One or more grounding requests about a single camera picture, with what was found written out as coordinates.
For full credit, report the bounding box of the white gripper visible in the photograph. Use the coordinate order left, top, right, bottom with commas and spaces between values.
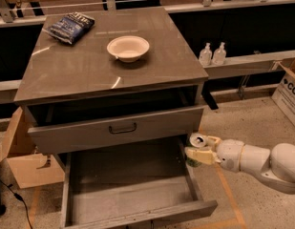
185, 135, 244, 172

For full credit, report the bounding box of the green soda can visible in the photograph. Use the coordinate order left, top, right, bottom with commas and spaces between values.
186, 133, 206, 168

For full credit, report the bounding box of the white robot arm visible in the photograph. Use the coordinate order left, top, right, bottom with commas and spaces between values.
185, 133, 295, 195

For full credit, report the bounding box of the grey open middle drawer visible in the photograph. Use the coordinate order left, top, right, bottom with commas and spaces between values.
60, 137, 218, 229

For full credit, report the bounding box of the grey top drawer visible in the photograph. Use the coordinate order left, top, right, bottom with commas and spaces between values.
29, 88, 203, 154

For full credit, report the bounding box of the grey drawer cabinet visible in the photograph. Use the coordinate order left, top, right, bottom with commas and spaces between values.
13, 6, 209, 164

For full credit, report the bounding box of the right clear sanitizer bottle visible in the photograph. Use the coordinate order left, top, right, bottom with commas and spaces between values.
212, 42, 226, 65

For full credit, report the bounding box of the clear sanitizer bottle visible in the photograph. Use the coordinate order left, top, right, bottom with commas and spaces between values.
212, 42, 226, 65
199, 43, 212, 66

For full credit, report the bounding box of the left clear sanitizer bottle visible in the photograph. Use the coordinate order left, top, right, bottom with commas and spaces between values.
199, 43, 212, 66

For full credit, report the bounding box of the white printed cardboard box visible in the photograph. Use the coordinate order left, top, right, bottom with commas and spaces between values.
272, 59, 295, 126

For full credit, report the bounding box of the white bowl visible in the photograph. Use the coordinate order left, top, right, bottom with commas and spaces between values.
107, 35, 150, 63

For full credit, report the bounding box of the brown cardboard box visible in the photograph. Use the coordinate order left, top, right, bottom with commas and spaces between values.
0, 108, 65, 188

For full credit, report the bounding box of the blue chip bag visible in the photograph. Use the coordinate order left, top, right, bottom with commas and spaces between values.
44, 12, 95, 45

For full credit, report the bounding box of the black cable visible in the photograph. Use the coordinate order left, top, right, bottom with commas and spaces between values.
0, 178, 34, 229

